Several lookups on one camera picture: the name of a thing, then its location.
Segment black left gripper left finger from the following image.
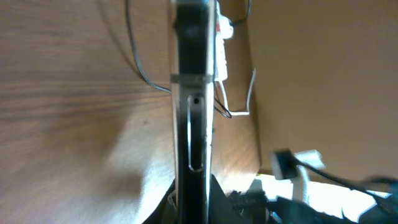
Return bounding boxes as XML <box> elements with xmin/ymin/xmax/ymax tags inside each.
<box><xmin>142</xmin><ymin>180</ymin><xmax>178</xmax><ymax>224</ymax></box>

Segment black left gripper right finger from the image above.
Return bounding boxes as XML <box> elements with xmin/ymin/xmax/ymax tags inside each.
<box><xmin>209</xmin><ymin>174</ymin><xmax>246</xmax><ymax>224</ymax></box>

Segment black charging cable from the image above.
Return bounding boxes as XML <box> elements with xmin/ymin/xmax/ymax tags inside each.
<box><xmin>124</xmin><ymin>0</ymin><xmax>252</xmax><ymax>119</ymax></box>

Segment black smartphone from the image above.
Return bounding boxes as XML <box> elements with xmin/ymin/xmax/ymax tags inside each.
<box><xmin>169</xmin><ymin>0</ymin><xmax>216</xmax><ymax>223</ymax></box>

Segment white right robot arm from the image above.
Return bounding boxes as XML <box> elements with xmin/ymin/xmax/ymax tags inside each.
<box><xmin>228</xmin><ymin>174</ymin><xmax>397</xmax><ymax>224</ymax></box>

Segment white power strip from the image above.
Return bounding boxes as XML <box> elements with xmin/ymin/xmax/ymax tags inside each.
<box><xmin>215</xmin><ymin>1</ymin><xmax>234</xmax><ymax>82</ymax></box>

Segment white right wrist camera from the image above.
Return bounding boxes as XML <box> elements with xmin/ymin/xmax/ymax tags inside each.
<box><xmin>271</xmin><ymin>149</ymin><xmax>326</xmax><ymax>205</ymax></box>

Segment white power strip cord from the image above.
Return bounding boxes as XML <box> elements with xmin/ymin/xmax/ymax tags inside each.
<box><xmin>217</xmin><ymin>68</ymin><xmax>257</xmax><ymax>117</ymax></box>

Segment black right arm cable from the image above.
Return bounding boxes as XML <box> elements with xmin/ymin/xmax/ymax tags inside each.
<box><xmin>292</xmin><ymin>157</ymin><xmax>398</xmax><ymax>200</ymax></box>

